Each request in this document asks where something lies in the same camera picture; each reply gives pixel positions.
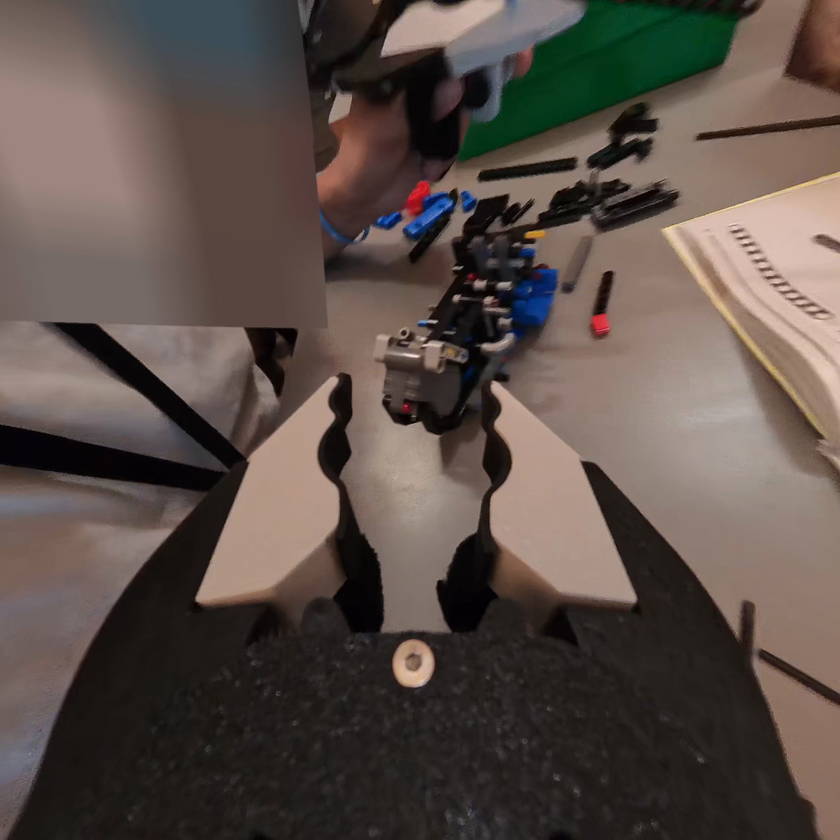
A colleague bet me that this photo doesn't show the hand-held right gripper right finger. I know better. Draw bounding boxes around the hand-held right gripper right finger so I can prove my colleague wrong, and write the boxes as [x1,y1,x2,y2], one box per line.
[436,382,639,634]

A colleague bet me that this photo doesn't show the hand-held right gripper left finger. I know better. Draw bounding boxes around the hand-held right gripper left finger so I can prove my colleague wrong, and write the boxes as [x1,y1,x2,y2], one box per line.
[195,374,385,634]

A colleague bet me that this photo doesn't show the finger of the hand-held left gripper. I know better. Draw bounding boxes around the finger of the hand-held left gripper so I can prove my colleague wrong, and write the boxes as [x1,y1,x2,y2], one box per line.
[381,0,588,76]

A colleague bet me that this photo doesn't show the lego truck chassis model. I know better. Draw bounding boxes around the lego truck chassis model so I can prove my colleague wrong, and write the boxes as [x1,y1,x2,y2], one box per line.
[374,223,560,436]

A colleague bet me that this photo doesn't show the long black lego beam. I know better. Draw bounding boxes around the long black lego beam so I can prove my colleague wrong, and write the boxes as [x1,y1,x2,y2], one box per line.
[477,157,579,183]

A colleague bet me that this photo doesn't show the black square lego plate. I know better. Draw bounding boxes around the black square lego plate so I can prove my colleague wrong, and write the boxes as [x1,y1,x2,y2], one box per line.
[462,193,536,232]

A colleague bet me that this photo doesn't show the pile of black lego pieces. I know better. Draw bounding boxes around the pile of black lego pieces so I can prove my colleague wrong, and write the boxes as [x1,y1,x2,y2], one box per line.
[537,176,631,231]

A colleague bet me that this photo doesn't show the large blue lego panel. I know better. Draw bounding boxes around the large blue lego panel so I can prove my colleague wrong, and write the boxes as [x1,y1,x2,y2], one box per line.
[402,192,458,239]

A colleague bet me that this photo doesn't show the black lego connector pieces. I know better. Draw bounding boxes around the black lego connector pieces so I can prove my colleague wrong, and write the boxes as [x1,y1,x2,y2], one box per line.
[586,101,660,169]

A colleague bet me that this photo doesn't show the black lego beam with holes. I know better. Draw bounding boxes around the black lego beam with holes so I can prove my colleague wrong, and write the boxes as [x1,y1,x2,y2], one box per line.
[408,220,454,265]

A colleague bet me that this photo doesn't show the grey lego beam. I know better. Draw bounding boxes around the grey lego beam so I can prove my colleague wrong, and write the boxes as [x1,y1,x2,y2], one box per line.
[561,235,595,294]

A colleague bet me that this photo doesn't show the black lego beam red bush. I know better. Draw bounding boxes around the black lego beam red bush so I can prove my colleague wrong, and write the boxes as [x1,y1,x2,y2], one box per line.
[589,270,616,337]

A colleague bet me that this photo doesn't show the long thin black lego axle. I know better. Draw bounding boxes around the long thin black lego axle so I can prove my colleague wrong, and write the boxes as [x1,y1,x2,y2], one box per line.
[696,115,840,143]

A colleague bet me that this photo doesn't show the short black lego axle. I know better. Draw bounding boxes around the short black lego axle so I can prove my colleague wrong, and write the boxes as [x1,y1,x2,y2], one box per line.
[758,648,840,707]

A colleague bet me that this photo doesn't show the person's left hand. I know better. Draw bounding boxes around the person's left hand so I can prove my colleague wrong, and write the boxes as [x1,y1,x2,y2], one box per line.
[317,49,536,229]

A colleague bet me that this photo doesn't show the green plastic bin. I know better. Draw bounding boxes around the green plastic bin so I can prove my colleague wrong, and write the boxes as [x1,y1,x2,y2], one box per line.
[457,0,744,163]

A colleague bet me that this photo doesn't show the blue wristband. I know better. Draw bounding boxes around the blue wristband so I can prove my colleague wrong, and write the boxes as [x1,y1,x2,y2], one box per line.
[319,206,371,248]

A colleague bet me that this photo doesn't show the open instruction booklet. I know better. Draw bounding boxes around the open instruction booklet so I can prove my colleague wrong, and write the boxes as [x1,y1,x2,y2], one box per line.
[661,172,840,475]

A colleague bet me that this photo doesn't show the black lego frame piece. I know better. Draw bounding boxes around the black lego frame piece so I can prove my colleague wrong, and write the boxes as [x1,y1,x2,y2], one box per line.
[591,184,681,231]

